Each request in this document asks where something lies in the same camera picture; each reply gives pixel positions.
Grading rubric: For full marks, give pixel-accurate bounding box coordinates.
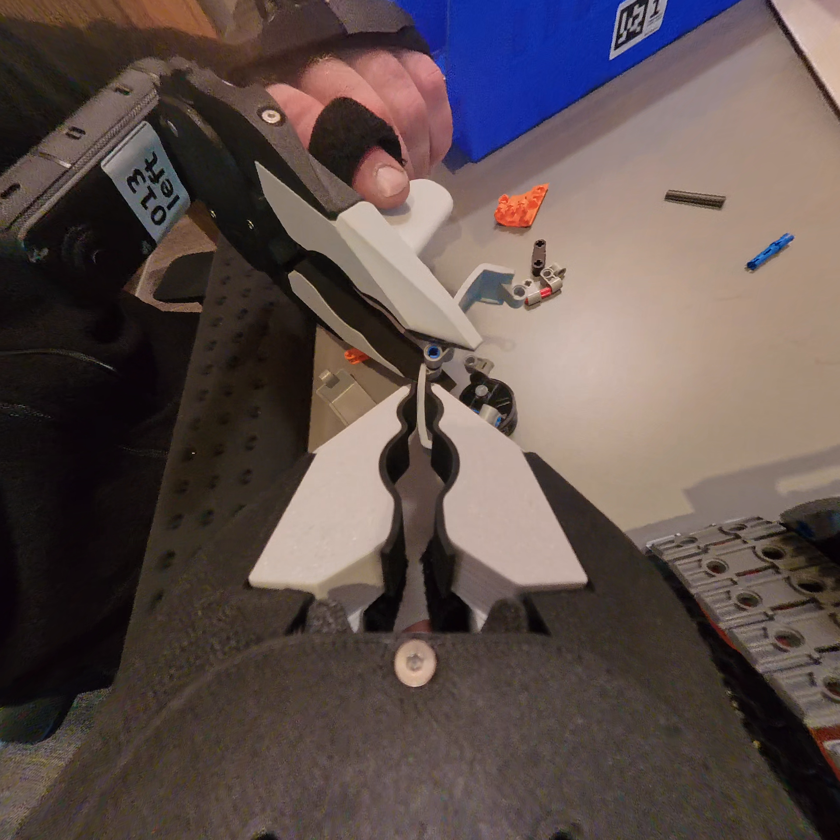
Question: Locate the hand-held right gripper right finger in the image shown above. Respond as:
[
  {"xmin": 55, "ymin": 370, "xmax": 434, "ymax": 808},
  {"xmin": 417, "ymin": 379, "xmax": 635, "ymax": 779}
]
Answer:
[{"xmin": 431, "ymin": 389, "xmax": 590, "ymax": 606}]

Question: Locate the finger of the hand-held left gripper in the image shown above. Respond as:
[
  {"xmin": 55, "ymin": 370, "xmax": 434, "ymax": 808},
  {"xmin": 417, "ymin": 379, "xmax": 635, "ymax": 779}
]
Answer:
[
  {"xmin": 287, "ymin": 258, "xmax": 455, "ymax": 375},
  {"xmin": 256, "ymin": 164, "xmax": 485, "ymax": 350}
]

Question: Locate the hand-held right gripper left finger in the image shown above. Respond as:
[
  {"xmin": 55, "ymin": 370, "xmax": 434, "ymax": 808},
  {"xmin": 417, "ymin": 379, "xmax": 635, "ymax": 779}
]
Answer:
[{"xmin": 247, "ymin": 388, "xmax": 421, "ymax": 599}]

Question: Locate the grey building brick block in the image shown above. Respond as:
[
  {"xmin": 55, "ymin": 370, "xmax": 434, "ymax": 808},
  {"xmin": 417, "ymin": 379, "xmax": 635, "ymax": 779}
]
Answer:
[{"xmin": 309, "ymin": 329, "xmax": 410, "ymax": 450}]

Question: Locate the thin grey lever piece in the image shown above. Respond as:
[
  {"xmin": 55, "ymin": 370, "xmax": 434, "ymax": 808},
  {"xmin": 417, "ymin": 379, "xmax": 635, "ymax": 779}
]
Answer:
[{"xmin": 414, "ymin": 361, "xmax": 442, "ymax": 442}]

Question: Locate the person's left hand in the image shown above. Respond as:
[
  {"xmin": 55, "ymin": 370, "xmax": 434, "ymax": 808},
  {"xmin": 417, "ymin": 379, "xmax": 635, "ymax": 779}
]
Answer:
[{"xmin": 263, "ymin": 46, "xmax": 455, "ymax": 211}]

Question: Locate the orange flat panel piece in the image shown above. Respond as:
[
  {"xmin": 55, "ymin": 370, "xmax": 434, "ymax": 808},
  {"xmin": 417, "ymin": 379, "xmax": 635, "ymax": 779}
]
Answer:
[{"xmin": 494, "ymin": 184, "xmax": 551, "ymax": 229}]

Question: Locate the small grey red connector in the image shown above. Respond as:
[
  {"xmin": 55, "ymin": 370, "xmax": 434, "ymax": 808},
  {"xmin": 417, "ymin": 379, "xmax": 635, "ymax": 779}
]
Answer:
[{"xmin": 512, "ymin": 263, "xmax": 569, "ymax": 308}]

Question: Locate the blue cardboard box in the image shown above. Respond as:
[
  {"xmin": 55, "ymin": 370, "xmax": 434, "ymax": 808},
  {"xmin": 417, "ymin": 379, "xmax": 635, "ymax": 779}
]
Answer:
[{"xmin": 394, "ymin": 0, "xmax": 742, "ymax": 169}]

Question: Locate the grey orange tracked toy robot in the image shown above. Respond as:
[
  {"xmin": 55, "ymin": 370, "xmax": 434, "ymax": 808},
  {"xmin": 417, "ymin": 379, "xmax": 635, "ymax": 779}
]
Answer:
[{"xmin": 644, "ymin": 497, "xmax": 840, "ymax": 788}]

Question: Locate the small blue pin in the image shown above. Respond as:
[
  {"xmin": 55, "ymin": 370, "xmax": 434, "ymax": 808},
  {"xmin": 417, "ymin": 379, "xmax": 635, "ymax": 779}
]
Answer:
[{"xmin": 746, "ymin": 234, "xmax": 796, "ymax": 271}]

